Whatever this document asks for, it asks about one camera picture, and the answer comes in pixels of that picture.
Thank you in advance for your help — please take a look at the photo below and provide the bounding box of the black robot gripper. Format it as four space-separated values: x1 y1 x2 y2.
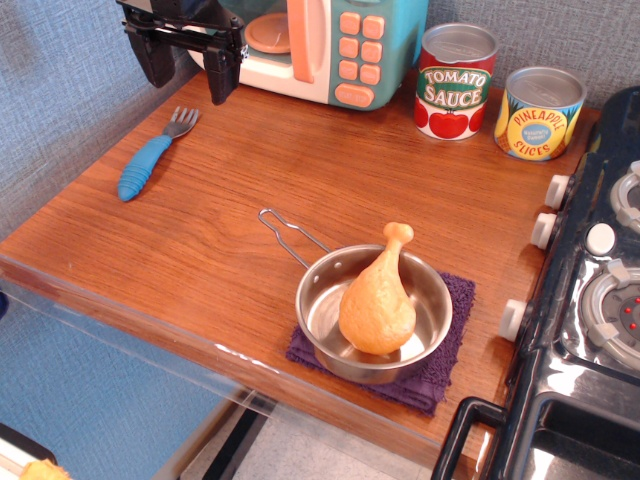
117 1 248 105

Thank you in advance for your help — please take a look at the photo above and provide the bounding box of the orange toy chicken drumstick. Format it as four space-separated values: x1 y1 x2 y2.
338 222 417 355

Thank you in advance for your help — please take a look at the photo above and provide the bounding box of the teal toy microwave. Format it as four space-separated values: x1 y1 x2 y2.
187 0 431 112

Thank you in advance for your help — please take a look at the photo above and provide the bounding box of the small steel saucepan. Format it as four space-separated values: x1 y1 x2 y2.
257 207 454 386

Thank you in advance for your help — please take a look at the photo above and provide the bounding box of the tomato sauce can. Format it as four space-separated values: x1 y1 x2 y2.
414 23 498 141

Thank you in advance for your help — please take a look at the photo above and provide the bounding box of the pineapple slices can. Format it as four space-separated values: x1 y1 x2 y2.
494 66 587 162

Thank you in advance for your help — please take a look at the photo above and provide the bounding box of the white stove knob rear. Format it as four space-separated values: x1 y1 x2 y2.
545 175 571 210

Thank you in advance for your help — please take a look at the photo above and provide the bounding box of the white stove knob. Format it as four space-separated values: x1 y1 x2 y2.
498 299 527 342
545 175 571 210
530 213 557 250

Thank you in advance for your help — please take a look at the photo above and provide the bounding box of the white stove knob middle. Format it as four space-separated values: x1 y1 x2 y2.
530 213 557 250

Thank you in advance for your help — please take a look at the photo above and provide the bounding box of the purple folded cloth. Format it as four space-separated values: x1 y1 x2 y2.
285 271 477 418

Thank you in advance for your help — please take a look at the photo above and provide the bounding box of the white stove knob front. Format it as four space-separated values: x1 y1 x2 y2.
498 299 527 342

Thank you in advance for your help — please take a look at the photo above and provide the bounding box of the black toy stove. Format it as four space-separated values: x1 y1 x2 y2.
430 85 640 480

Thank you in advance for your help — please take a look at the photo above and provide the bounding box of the blue handled toy fork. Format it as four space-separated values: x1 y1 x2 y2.
117 107 199 202

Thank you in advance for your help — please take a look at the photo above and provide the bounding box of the black oven door handle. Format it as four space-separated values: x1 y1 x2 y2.
432 396 507 480

